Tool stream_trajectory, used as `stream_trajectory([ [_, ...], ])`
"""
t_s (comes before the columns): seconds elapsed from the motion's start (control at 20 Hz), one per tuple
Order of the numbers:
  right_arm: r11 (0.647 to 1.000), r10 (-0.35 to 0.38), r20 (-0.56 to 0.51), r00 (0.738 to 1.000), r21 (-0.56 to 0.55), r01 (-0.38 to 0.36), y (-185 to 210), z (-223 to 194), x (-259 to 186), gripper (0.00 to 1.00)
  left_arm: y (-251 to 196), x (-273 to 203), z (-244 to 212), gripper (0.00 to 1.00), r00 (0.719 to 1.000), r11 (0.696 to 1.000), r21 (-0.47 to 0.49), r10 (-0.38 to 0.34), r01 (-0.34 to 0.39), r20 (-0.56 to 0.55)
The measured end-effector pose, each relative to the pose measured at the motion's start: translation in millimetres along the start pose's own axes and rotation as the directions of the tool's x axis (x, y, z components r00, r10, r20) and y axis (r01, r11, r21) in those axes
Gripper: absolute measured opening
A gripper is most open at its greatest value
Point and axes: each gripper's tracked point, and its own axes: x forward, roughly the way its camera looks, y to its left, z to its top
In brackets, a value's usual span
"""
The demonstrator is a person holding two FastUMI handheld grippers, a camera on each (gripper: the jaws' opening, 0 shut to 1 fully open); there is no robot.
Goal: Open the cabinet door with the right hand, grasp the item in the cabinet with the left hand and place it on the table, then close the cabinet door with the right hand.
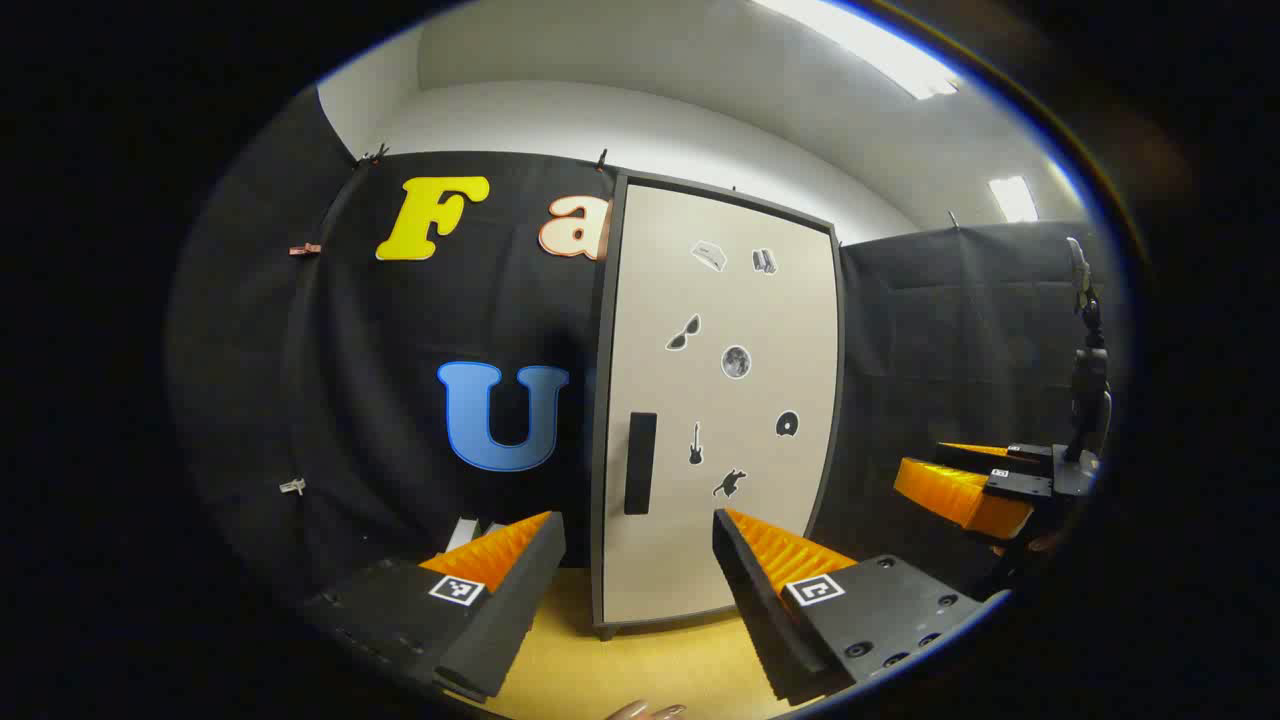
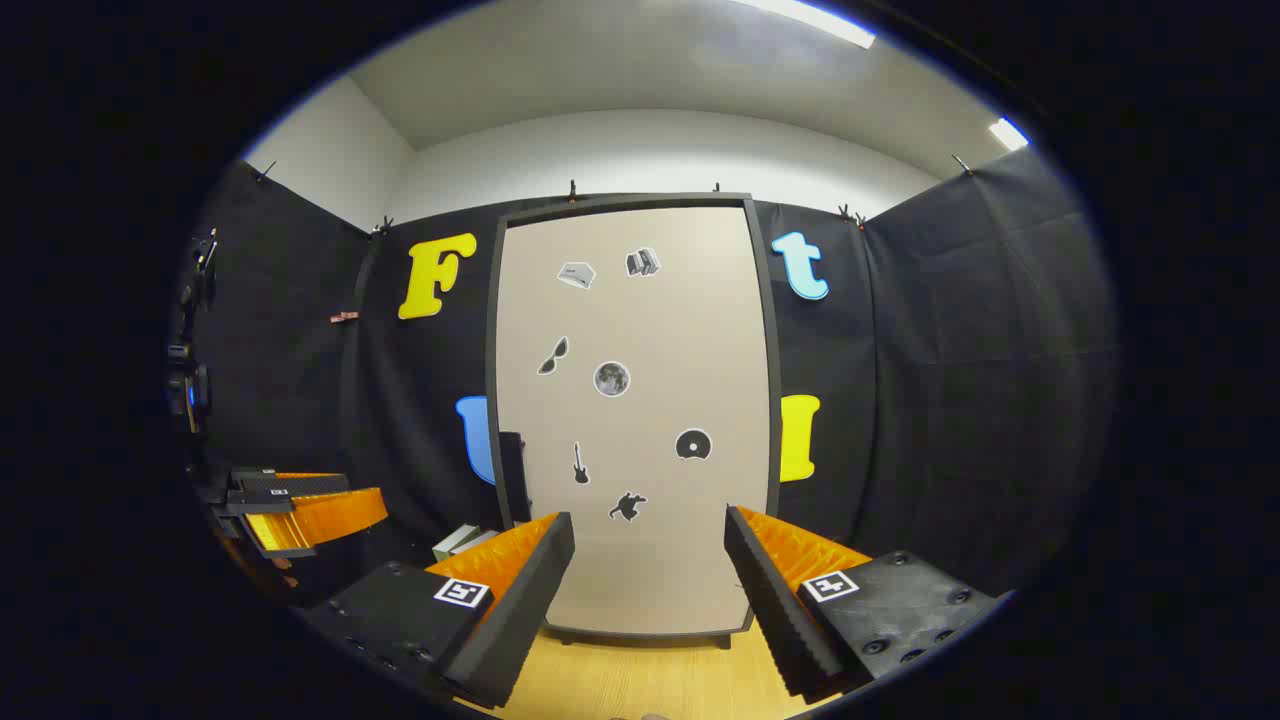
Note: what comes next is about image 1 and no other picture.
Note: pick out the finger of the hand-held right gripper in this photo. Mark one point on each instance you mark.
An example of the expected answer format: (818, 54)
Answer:
(950, 495)
(985, 457)

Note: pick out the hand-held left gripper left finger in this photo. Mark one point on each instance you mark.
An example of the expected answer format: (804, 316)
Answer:
(510, 610)

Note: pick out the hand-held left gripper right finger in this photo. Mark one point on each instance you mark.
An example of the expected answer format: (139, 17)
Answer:
(760, 610)

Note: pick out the grey cabinet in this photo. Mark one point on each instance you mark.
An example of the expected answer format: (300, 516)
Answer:
(598, 420)

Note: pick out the beige cabinet door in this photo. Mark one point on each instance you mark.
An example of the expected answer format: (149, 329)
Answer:
(700, 400)

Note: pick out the small ceiling light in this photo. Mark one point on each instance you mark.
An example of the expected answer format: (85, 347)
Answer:
(1013, 198)

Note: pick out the white clip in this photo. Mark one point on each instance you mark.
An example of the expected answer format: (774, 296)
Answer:
(292, 486)

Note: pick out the black backdrop cloth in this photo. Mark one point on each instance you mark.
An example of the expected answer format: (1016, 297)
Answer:
(350, 380)

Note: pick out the orange clip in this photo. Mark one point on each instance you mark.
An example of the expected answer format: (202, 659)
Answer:
(305, 249)

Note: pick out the long ceiling light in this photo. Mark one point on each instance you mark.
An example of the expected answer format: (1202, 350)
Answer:
(870, 45)

